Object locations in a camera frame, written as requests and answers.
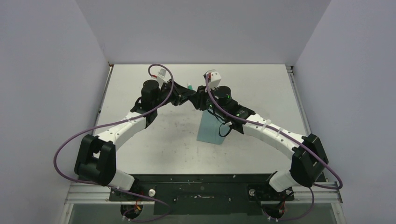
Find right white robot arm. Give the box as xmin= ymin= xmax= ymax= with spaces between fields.
xmin=188 ymin=86 xmax=328 ymax=200

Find teal envelope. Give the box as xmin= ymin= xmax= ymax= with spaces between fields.
xmin=197 ymin=111 xmax=230 ymax=145

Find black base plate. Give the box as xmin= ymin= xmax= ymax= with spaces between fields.
xmin=109 ymin=174 xmax=294 ymax=215

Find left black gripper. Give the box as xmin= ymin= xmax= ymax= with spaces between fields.
xmin=153 ymin=80 xmax=196 ymax=109

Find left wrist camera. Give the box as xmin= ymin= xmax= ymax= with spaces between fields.
xmin=156 ymin=68 xmax=168 ymax=88

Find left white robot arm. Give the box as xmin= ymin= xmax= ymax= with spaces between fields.
xmin=74 ymin=80 xmax=196 ymax=201

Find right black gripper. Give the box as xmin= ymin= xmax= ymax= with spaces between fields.
xmin=191 ymin=83 xmax=227 ymax=118

